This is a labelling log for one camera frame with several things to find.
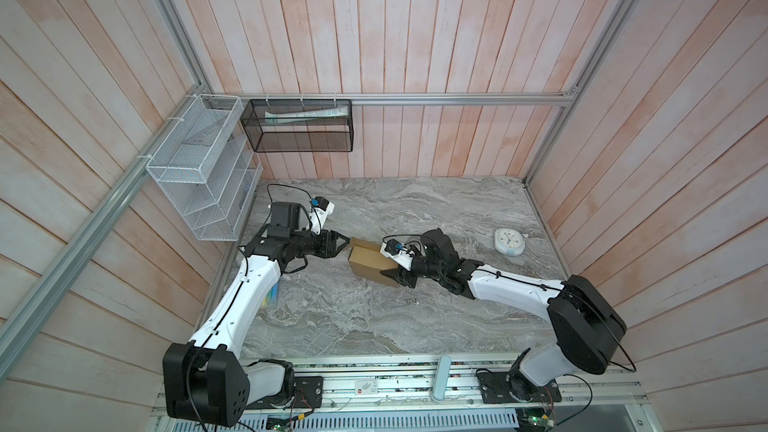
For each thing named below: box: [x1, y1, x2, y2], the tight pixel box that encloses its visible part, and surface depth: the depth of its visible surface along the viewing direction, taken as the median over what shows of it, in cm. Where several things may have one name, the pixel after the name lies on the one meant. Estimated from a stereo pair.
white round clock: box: [494, 228, 525, 256], surface depth 103 cm
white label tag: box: [354, 380, 378, 396], surface depth 75 cm
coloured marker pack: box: [263, 282, 279, 306], surface depth 90 cm
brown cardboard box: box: [348, 238, 399, 287], surface depth 82 cm
